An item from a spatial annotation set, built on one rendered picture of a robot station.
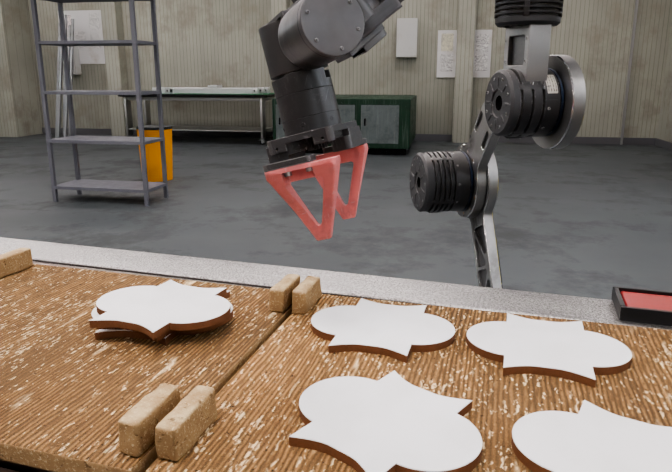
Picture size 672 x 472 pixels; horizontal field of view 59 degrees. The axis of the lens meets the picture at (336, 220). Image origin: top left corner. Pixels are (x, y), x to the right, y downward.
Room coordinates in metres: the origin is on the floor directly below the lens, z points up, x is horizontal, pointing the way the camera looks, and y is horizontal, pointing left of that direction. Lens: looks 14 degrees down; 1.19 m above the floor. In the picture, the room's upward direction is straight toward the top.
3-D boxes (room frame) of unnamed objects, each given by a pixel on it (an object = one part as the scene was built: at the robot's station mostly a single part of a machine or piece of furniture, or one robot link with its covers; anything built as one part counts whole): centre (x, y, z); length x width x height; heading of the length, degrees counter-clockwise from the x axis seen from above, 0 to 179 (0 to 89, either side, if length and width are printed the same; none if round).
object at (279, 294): (0.65, 0.06, 0.95); 0.06 x 0.02 x 0.03; 163
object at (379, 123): (10.06, -0.22, 0.42); 2.12 x 1.93 x 0.83; 80
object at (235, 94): (10.99, 2.43, 0.50); 2.76 x 1.03 x 1.00; 80
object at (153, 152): (6.88, 2.07, 0.31); 0.41 x 0.39 x 0.62; 80
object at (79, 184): (5.72, 2.19, 0.94); 0.99 x 0.41 x 1.88; 78
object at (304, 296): (0.64, 0.03, 0.95); 0.06 x 0.02 x 0.03; 164
